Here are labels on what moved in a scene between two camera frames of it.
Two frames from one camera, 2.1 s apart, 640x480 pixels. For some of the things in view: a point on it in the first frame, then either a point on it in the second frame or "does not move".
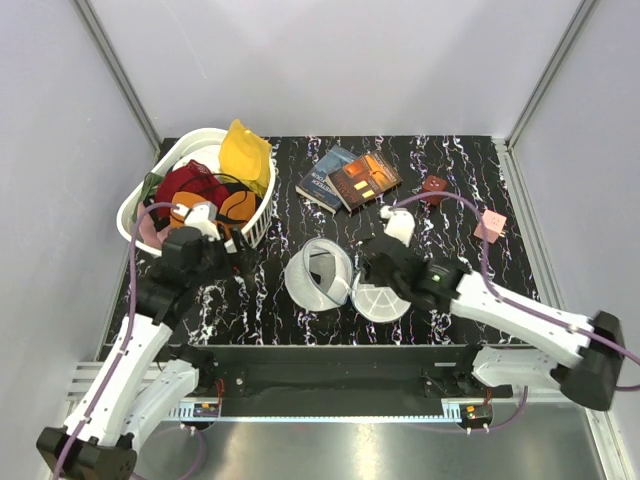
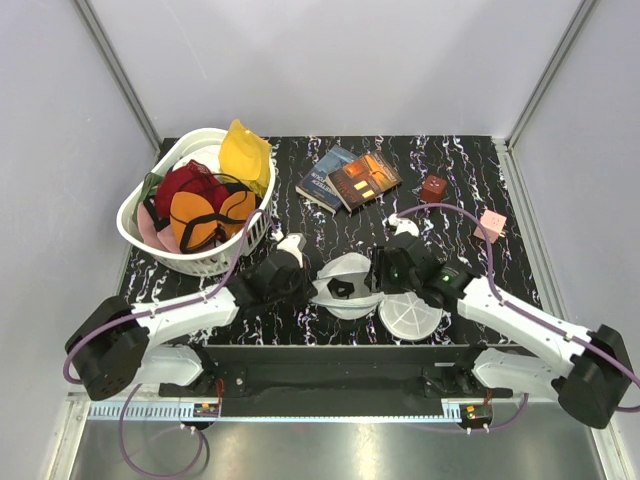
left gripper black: [228, 269] -> [306, 291]
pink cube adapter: [490, 226] does not move
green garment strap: [150, 185] does not move
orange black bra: [235, 211] does not move
